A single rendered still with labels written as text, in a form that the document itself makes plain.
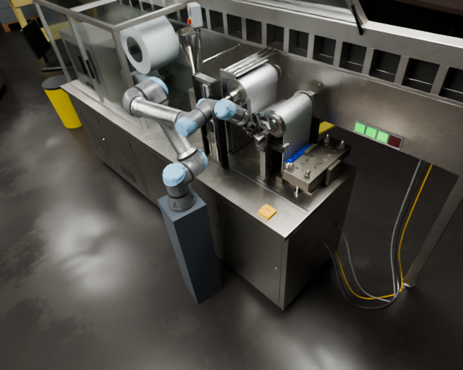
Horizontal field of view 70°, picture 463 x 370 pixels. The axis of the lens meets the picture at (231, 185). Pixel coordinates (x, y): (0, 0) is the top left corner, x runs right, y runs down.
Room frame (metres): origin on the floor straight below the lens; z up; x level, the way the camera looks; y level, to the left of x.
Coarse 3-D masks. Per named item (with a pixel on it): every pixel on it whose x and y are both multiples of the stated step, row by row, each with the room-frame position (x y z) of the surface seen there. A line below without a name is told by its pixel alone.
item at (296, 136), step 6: (306, 120) 1.47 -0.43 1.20; (300, 126) 1.43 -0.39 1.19; (306, 126) 1.47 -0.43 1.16; (294, 132) 1.40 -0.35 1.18; (300, 132) 1.44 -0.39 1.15; (306, 132) 1.48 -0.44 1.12; (288, 138) 1.37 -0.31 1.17; (294, 138) 1.40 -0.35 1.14; (300, 138) 1.44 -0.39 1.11; (306, 138) 1.48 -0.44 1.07; (294, 144) 1.41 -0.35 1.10; (300, 144) 1.44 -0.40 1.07; (306, 144) 1.49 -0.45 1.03; (288, 150) 1.37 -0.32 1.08; (294, 150) 1.41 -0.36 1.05; (282, 156) 1.35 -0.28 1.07; (288, 156) 1.38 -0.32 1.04; (282, 162) 1.35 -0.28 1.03
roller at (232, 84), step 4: (268, 64) 1.73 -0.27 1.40; (276, 72) 1.70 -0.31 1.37; (232, 84) 1.60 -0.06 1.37; (236, 84) 1.58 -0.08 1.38; (240, 84) 1.56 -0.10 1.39; (228, 88) 1.63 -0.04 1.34; (232, 88) 1.60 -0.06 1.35; (240, 88) 1.56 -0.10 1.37; (244, 92) 1.54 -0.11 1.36; (244, 96) 1.54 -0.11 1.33; (240, 100) 1.56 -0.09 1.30
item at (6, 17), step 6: (0, 0) 7.88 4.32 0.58; (6, 0) 7.92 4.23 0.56; (0, 6) 7.85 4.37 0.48; (6, 6) 7.90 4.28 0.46; (24, 6) 8.06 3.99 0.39; (30, 6) 8.12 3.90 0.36; (0, 12) 7.82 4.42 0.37; (6, 12) 7.87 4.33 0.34; (12, 12) 7.93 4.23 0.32; (24, 12) 8.03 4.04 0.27; (30, 12) 8.09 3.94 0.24; (36, 12) 8.14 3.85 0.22; (0, 18) 7.80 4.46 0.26; (6, 18) 7.85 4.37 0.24; (12, 18) 7.91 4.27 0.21; (30, 18) 8.06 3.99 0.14; (6, 24) 7.81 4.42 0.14; (6, 30) 7.79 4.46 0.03
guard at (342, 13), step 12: (264, 0) 1.89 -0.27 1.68; (276, 0) 1.80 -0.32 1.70; (288, 0) 1.72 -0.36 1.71; (300, 0) 1.65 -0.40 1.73; (312, 0) 1.58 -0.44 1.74; (324, 0) 1.53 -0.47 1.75; (336, 0) 1.47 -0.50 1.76; (324, 12) 1.62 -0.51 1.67; (336, 12) 1.56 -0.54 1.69; (348, 12) 1.49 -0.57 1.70
